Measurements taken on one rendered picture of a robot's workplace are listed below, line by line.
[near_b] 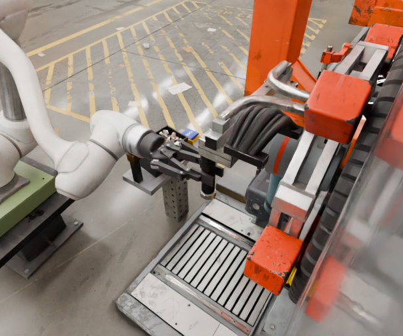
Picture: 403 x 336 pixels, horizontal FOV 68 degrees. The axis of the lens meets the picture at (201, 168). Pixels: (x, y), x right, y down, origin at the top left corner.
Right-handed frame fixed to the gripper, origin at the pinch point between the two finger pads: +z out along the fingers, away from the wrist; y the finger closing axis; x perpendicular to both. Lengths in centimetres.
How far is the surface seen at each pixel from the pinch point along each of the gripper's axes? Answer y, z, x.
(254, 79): -60, -17, -3
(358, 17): -253, -14, -24
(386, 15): -253, 6, -19
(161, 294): 9, -17, -75
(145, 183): -13, -39, -38
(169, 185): -30, -42, -55
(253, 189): -40, -1, -43
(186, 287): 0, -9, -75
